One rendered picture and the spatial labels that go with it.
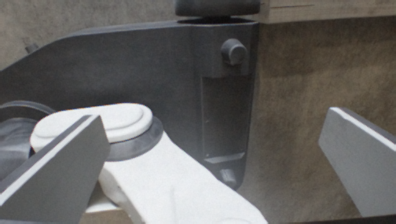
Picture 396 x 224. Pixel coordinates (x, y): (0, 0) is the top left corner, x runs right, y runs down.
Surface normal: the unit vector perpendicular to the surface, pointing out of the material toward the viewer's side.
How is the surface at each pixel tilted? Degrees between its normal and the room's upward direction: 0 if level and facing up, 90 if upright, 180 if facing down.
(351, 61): 0
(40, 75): 0
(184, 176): 90
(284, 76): 0
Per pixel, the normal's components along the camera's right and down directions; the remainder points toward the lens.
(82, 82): 0.19, 0.47
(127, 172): -0.04, -0.87
